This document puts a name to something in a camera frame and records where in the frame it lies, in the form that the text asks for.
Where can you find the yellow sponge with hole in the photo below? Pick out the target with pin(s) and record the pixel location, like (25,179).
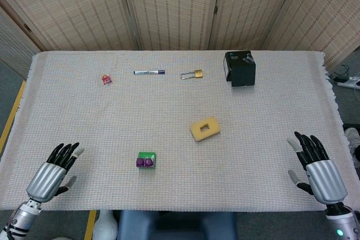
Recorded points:
(205,130)

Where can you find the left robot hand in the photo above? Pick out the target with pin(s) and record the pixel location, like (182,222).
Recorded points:
(46,176)

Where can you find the white power strip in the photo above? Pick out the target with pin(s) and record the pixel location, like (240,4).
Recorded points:
(348,82)

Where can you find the red candy wrapper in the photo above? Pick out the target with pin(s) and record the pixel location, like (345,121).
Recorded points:
(106,79)

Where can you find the brass padlock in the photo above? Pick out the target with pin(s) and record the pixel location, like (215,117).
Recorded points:
(192,74)

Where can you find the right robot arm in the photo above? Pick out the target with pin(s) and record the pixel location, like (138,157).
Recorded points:
(341,220)

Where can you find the folding screen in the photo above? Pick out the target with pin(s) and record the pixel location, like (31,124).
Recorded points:
(180,9)

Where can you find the black box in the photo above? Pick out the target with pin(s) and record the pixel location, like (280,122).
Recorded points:
(240,68)

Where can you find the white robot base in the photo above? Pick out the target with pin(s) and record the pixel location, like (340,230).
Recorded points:
(104,224)

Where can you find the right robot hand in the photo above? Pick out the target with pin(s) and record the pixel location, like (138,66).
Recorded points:
(323,172)

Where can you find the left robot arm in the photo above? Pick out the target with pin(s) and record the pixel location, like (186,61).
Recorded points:
(21,219)

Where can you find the green purple toy block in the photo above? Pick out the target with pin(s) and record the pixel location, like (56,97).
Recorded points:
(146,159)

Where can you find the white marker pen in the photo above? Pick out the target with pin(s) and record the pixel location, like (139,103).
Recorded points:
(149,72)

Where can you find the woven table cloth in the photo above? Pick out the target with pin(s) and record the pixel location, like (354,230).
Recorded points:
(180,110)

